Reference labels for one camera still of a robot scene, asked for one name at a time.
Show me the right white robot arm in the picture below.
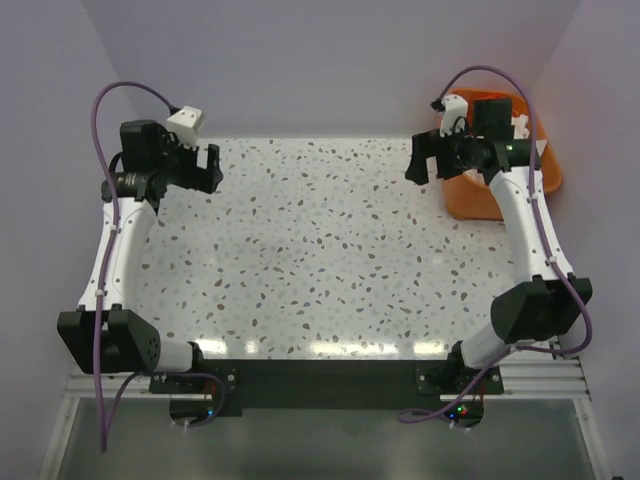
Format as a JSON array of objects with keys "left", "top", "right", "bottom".
[{"left": 405, "top": 94, "right": 593, "bottom": 393}]

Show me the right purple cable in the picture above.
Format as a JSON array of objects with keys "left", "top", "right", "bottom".
[{"left": 398, "top": 66, "right": 596, "bottom": 426}]

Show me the aluminium frame rail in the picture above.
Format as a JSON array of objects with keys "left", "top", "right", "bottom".
[{"left": 63, "top": 355, "right": 590, "bottom": 401}]

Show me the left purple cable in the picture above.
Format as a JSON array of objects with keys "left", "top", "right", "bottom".
[{"left": 92, "top": 81, "right": 221, "bottom": 453}]

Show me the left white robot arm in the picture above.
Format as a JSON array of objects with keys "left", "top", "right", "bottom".
[{"left": 57, "top": 107, "right": 223, "bottom": 392}]

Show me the purple cable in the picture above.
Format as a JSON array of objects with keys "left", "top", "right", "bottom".
[
  {"left": 398, "top": 66, "right": 596, "bottom": 426},
  {"left": 92, "top": 81, "right": 221, "bottom": 453}
]

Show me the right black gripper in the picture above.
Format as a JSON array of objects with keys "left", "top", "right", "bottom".
[{"left": 406, "top": 121, "right": 484, "bottom": 185}]

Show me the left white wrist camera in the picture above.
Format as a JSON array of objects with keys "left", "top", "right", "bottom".
[{"left": 165, "top": 106, "right": 205, "bottom": 148}]

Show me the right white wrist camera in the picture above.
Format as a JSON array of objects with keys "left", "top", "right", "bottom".
[{"left": 431, "top": 94, "right": 468, "bottom": 137}]

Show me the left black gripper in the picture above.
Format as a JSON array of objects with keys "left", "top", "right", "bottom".
[{"left": 154, "top": 128, "right": 222, "bottom": 194}]

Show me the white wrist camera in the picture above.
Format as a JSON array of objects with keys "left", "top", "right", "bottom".
[
  {"left": 431, "top": 94, "right": 468, "bottom": 137},
  {"left": 165, "top": 106, "right": 205, "bottom": 148}
]

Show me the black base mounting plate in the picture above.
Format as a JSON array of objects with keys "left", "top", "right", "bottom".
[{"left": 149, "top": 359, "right": 504, "bottom": 416}]

